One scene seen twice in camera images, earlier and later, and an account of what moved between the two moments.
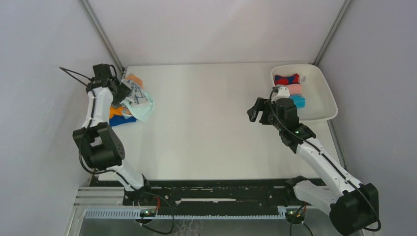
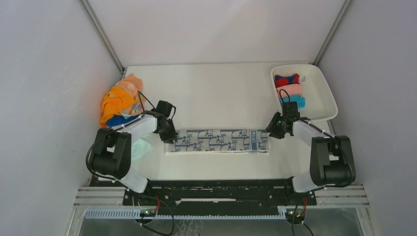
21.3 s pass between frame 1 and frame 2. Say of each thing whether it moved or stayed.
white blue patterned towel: moved
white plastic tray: stayed
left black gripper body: moved
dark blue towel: stayed
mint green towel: moved
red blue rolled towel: stayed
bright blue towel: stayed
